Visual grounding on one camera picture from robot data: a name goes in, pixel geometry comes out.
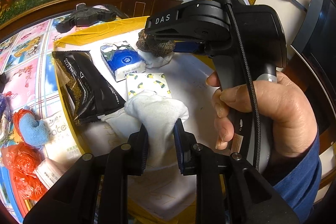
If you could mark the white towel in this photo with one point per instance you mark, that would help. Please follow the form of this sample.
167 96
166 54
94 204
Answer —
158 114

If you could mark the black star-shaped device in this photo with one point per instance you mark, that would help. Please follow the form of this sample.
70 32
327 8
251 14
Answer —
85 16

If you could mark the yellow taped foam box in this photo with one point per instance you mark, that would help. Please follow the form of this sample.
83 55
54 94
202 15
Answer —
162 194

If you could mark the colourful printed tablecloth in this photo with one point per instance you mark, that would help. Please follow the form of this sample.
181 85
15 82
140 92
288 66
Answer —
27 62

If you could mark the white Face tissue pack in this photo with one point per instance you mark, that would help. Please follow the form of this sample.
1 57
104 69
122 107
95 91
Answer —
61 146

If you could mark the lemon print tissue pack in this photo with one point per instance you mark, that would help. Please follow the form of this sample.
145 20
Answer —
148 82

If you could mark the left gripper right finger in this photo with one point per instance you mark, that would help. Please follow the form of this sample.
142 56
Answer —
184 142

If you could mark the person's right hand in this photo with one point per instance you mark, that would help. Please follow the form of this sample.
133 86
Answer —
294 123

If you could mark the blue white Vinda bag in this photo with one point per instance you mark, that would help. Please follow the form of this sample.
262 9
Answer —
5 119

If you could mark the brown knitted hat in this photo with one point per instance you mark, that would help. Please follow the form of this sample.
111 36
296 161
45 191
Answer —
147 43

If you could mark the light blue knitted cloth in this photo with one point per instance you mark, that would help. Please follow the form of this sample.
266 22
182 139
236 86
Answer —
33 132

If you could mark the blue sleeve forearm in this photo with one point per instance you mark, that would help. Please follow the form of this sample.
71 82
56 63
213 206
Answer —
300 186

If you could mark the orange red plastic bag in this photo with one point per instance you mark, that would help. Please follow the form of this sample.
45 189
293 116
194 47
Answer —
22 159

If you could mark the black snack bag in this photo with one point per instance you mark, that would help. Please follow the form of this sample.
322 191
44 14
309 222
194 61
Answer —
91 95

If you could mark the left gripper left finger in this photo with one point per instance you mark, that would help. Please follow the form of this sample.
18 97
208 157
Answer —
139 142

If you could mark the blue tissue pack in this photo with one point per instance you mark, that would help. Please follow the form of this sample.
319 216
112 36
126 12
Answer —
121 59

